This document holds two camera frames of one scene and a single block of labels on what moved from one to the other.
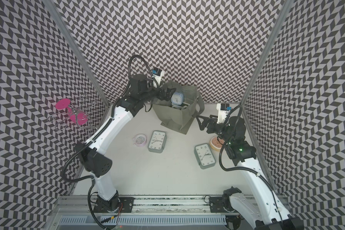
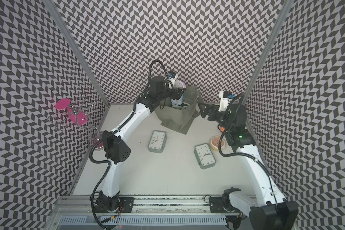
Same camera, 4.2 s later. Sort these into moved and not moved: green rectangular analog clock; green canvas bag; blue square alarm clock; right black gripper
Moved: right black gripper
Not moved: green canvas bag; blue square alarm clock; green rectangular analog clock
